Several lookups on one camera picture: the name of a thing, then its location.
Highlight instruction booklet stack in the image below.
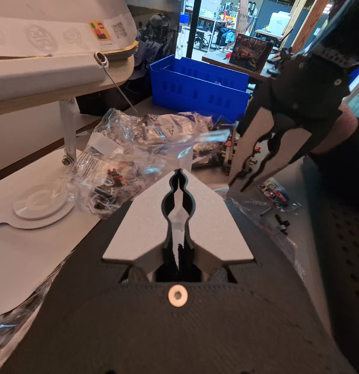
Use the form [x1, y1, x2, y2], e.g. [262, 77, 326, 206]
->
[0, 0, 139, 58]

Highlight white tapered rod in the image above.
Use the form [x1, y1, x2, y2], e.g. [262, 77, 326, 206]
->
[59, 98, 81, 168]

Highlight clear bag tall white label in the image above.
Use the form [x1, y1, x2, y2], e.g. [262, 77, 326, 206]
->
[97, 108, 231, 188]

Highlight black vertical post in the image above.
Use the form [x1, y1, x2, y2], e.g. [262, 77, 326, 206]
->
[185, 0, 203, 59]

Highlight person's right hand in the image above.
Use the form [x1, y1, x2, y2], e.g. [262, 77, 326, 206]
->
[312, 103, 359, 154]

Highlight black perforated board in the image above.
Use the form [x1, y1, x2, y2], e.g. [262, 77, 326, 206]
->
[302, 157, 359, 374]

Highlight tall cardboard box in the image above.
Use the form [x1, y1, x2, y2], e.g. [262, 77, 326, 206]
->
[234, 0, 251, 34]

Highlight clear bag long dark parts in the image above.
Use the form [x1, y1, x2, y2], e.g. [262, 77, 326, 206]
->
[0, 274, 52, 360]

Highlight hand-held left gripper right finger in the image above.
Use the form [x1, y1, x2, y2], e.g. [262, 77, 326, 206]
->
[180, 168, 255, 277]

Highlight wooden side table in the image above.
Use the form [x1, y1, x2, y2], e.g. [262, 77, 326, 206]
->
[0, 53, 136, 118]

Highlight small zip bag colourful parts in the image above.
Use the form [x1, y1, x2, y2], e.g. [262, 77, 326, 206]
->
[256, 176, 303, 213]

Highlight colourful lego set box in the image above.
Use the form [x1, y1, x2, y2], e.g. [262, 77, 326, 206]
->
[228, 33, 274, 73]

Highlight clear bag grey blue parts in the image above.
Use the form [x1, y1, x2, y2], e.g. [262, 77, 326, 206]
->
[141, 112, 215, 147]

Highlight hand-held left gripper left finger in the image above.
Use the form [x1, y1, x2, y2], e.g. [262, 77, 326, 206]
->
[102, 169, 180, 277]

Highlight wooden post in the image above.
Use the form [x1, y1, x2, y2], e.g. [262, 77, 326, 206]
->
[290, 0, 331, 55]

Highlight scattered loose lego pieces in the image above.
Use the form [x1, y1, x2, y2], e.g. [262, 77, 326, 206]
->
[259, 205, 291, 236]

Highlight clear plastic bag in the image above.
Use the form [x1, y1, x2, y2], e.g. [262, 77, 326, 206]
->
[220, 186, 306, 279]

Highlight wooden background desk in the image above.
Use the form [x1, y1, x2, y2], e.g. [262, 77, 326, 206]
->
[202, 49, 274, 83]

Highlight blue plastic bin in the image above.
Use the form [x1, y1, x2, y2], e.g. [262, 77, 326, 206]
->
[149, 54, 250, 124]

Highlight white container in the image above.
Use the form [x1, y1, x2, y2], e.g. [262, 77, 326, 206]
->
[266, 11, 293, 34]

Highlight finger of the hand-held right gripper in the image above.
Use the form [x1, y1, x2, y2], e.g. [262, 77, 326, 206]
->
[240, 128, 313, 193]
[228, 107, 276, 186]

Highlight grey lego chassis assembly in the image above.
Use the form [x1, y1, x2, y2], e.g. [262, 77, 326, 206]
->
[192, 122, 259, 176]

